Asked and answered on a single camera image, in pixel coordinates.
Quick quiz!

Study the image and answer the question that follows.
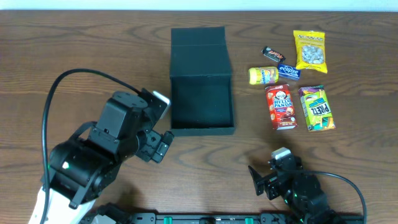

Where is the red hello panda box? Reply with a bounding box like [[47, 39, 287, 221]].
[[265, 84, 298, 130]]

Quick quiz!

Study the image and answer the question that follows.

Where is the blue eclipse mint tin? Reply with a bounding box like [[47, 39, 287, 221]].
[[277, 63, 301, 80]]

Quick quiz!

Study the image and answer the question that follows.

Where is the green pretz box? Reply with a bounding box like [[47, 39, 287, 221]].
[[298, 85, 336, 132]]

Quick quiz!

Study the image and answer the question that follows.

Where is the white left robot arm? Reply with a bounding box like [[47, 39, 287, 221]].
[[29, 89, 174, 223]]

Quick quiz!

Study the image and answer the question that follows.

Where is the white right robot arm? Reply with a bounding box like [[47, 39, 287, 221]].
[[248, 154, 346, 224]]

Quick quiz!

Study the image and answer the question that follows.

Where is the black chocolate bar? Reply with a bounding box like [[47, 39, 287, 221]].
[[261, 46, 285, 63]]

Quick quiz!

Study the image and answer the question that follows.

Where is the yellow candy jar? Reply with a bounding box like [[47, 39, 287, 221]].
[[248, 67, 279, 85]]

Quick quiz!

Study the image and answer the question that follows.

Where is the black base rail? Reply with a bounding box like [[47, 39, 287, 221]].
[[124, 212, 364, 224]]

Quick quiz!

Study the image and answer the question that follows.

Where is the black gift box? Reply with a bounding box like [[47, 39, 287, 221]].
[[170, 27, 235, 136]]

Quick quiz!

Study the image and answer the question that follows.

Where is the yellow snack bag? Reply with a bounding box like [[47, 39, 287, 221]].
[[294, 30, 328, 73]]

